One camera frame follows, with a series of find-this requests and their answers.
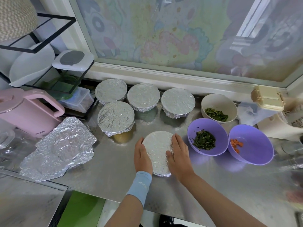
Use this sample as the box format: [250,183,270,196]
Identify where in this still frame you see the stack of aluminium foil sheets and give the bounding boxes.
[19,117,98,183]

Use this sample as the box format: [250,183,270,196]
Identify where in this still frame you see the purple bowl chopped greens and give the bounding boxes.
[187,118,229,156]

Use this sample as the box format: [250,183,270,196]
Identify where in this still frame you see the white plate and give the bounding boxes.
[9,42,55,87]

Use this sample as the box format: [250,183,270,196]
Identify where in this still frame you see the beige round object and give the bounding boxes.
[251,85,286,112]

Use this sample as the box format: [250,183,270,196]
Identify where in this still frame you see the beige bowl with greens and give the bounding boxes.
[201,93,238,123]

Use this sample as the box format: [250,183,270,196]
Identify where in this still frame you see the green floor mat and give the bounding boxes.
[58,190,106,227]

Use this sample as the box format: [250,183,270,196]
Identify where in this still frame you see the clear plastic box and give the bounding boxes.
[59,86,94,114]

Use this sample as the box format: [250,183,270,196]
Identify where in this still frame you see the window with cartoon film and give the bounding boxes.
[35,0,303,100]

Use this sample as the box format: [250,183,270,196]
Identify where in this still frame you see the clear glass jar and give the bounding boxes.
[0,123,16,149]

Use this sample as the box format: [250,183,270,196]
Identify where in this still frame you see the person's left hand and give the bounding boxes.
[134,137,153,175]

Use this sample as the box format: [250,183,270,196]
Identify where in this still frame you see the woven rope basket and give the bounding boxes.
[0,0,39,43]

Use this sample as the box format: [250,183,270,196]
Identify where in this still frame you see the purple bowl carrot pieces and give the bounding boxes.
[228,124,275,166]

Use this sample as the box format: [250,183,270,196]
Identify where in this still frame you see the light blue wristband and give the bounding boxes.
[126,171,152,207]

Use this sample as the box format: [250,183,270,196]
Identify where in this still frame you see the stainless steel countertop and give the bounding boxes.
[0,85,303,227]

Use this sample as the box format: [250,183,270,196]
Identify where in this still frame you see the person's left forearm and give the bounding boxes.
[105,194,145,227]

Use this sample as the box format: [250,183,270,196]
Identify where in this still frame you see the black metal rack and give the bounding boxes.
[0,13,94,102]

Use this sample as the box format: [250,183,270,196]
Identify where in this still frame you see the foil-covered bowl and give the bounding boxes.
[127,83,161,113]
[95,78,128,105]
[161,88,196,119]
[97,101,135,137]

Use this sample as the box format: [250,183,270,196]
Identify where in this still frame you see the black trousers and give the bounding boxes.
[158,215,187,227]

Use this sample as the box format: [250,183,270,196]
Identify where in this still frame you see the person's right hand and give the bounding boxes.
[166,134,195,183]

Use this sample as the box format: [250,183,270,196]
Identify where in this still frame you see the pink electric kettle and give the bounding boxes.
[0,88,65,137]

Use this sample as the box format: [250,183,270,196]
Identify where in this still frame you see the yellow bowl with greens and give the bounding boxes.
[111,130,135,144]

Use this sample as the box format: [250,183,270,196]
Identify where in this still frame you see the person's right forearm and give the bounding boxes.
[180,172,268,227]

